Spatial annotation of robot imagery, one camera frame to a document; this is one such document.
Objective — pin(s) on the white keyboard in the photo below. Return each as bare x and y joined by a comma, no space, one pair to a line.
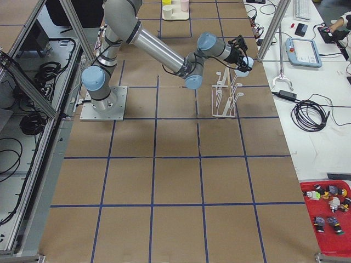
301,10

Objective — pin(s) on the metal claw tool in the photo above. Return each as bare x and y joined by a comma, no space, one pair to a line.
281,77

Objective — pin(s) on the light blue plastic cup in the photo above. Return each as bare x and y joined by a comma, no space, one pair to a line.
246,66

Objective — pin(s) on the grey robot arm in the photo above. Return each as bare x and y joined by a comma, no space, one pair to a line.
123,26

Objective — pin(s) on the red parts tray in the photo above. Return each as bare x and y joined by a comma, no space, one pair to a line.
328,204

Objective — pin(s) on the yellow plastic cup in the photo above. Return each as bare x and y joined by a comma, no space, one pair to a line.
166,2

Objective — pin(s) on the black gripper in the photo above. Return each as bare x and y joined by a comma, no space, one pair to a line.
233,55

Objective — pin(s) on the teach pendant tablet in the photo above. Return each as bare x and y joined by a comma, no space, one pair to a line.
303,52

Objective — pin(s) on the black smartphone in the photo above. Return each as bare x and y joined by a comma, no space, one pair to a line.
301,30

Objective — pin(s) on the cream plastic tray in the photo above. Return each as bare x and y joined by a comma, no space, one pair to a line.
178,15

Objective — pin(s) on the pink plastic cup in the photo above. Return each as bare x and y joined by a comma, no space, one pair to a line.
184,5

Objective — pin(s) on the white wire cup rack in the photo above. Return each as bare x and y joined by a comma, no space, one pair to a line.
225,95

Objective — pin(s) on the aluminium frame post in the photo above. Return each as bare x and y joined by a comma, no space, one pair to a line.
271,31

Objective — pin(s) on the pale green plastic cup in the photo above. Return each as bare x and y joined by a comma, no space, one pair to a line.
167,11

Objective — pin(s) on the black power brick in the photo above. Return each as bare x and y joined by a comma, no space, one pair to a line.
287,95

